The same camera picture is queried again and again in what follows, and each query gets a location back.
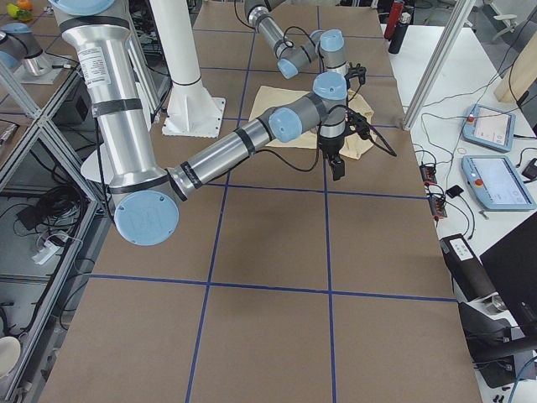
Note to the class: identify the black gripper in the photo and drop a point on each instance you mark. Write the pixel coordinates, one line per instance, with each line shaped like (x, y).
(330, 147)

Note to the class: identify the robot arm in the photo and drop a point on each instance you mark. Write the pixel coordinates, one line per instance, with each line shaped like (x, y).
(326, 45)
(147, 197)

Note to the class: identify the neighbouring robot arm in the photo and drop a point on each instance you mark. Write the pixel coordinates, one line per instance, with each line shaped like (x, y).
(22, 54)

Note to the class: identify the orange black circuit board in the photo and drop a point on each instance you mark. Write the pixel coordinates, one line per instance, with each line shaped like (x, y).
(427, 173)

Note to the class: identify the black bottle steel cap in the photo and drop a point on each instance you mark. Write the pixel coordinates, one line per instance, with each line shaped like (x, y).
(399, 33)

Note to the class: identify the blue teach pendant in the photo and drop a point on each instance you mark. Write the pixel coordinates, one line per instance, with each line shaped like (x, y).
(489, 128)
(496, 184)

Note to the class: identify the red bottle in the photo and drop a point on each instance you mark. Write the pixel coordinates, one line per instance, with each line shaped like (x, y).
(395, 12)

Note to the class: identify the black monitor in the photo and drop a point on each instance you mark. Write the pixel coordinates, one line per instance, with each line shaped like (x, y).
(511, 266)

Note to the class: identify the white chair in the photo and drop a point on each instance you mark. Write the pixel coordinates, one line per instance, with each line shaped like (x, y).
(90, 167)

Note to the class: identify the white power strip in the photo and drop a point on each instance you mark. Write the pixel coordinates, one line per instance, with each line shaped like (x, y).
(46, 252)

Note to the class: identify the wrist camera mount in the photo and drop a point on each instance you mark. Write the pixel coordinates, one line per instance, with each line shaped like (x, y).
(356, 71)
(356, 123)

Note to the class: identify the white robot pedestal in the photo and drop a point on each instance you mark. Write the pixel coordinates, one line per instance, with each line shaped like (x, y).
(191, 110)

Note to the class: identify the aluminium frame post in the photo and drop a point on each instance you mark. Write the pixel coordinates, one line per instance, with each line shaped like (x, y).
(443, 48)

